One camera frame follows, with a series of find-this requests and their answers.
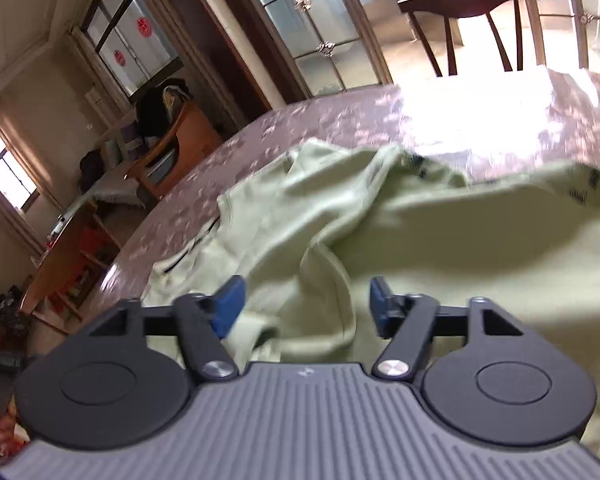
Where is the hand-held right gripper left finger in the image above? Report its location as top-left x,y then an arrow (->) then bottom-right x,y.
82,275 -> 247,382

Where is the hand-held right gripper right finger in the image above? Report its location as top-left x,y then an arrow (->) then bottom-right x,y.
369,275 -> 529,382

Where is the light green t-shirt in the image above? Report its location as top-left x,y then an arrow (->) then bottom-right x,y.
142,140 -> 600,461

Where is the pile of dark clothes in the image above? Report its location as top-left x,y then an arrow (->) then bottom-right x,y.
136,78 -> 191,141

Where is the light wooden table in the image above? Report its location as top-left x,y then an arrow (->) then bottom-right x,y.
20,200 -> 123,333

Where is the brown wooden cabinet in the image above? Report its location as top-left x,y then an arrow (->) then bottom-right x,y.
126,100 -> 222,202

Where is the glass panel door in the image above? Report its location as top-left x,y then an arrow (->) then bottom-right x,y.
522,0 -> 600,76
235,0 -> 388,98

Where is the window with red stickers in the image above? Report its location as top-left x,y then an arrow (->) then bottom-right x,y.
82,0 -> 183,97

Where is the dark wooden side table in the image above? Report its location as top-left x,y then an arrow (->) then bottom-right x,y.
397,0 -> 526,78

